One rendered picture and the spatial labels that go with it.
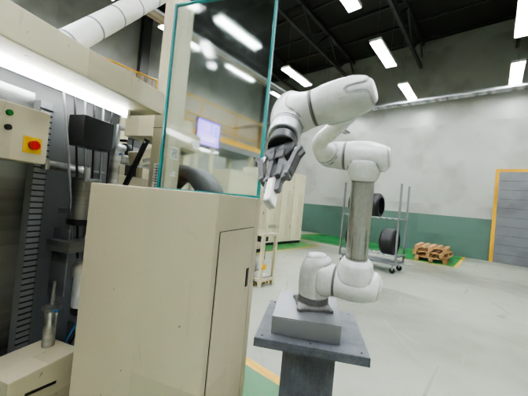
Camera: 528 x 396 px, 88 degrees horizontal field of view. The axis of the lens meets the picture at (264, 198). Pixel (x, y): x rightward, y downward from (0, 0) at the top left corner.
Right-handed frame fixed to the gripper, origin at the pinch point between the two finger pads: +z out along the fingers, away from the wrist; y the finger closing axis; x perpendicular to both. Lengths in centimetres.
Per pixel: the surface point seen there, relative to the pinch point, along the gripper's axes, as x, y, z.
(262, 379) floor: -166, 89, 2
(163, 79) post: 12, 90, -116
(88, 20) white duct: 55, 101, -107
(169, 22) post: 34, 81, -143
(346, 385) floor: -198, 39, -6
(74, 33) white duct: 52, 102, -93
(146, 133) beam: -10, 122, -105
